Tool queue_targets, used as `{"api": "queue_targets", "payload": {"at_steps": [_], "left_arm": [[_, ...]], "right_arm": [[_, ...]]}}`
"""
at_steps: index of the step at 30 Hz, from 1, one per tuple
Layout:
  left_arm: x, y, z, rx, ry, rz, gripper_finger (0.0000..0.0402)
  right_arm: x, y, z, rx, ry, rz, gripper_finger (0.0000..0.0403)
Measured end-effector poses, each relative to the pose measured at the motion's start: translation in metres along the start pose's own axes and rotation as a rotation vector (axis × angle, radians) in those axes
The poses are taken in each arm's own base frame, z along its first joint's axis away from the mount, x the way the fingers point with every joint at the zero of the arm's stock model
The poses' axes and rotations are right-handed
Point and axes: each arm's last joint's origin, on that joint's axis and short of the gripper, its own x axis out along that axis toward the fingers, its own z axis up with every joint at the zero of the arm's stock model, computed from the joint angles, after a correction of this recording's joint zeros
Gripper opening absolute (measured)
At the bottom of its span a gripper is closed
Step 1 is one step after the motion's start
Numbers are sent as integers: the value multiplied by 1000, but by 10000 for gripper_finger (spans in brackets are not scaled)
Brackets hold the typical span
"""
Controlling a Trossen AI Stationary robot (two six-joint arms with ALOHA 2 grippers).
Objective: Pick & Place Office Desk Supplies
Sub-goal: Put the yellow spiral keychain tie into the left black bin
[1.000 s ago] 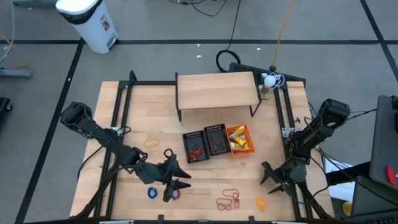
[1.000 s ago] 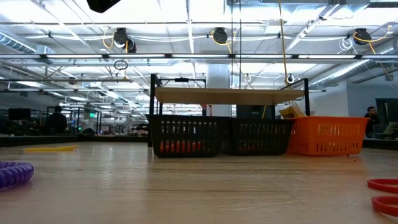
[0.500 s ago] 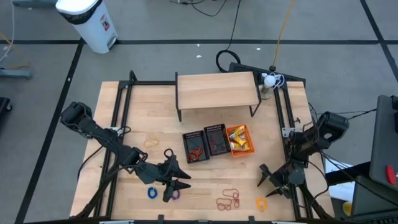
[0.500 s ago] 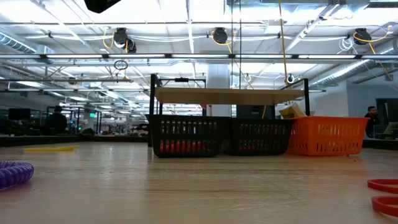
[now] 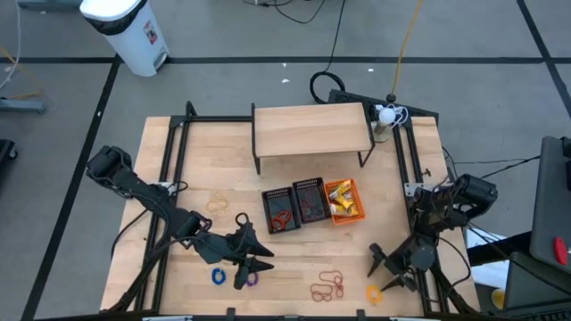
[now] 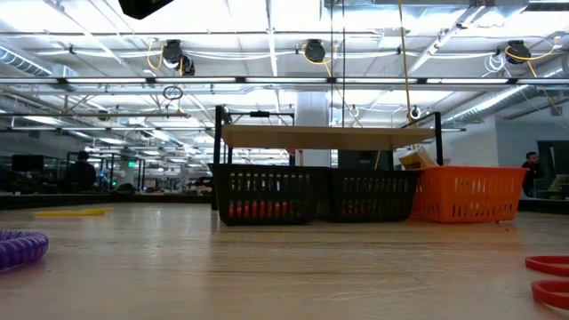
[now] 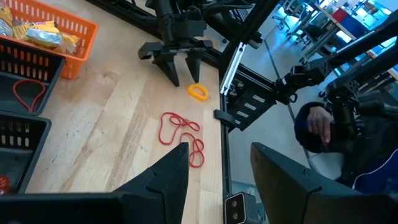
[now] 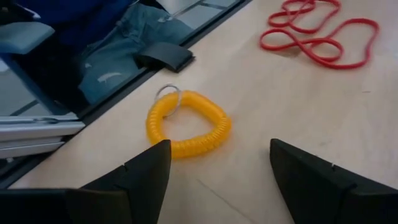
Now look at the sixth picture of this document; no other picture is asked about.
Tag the black plastic slotted basket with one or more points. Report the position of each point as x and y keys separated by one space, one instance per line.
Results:
x=266 y=170
x=369 y=174

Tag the yellow rubber band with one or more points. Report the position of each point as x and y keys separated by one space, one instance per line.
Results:
x=71 y=213

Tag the purple spiral coil wristband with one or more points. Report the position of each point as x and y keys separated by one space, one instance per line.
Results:
x=22 y=246

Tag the yellow crayon pack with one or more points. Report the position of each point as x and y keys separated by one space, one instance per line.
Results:
x=415 y=159

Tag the orange plastic slotted basket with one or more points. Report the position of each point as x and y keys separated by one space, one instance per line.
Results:
x=467 y=173

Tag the person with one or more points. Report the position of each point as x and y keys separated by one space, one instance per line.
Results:
x=531 y=171
x=80 y=173

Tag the black monitor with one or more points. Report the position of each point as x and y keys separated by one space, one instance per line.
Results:
x=27 y=162

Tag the white column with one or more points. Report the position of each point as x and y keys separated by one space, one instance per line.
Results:
x=313 y=111

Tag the wooden shelf riser black legs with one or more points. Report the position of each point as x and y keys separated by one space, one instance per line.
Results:
x=329 y=138

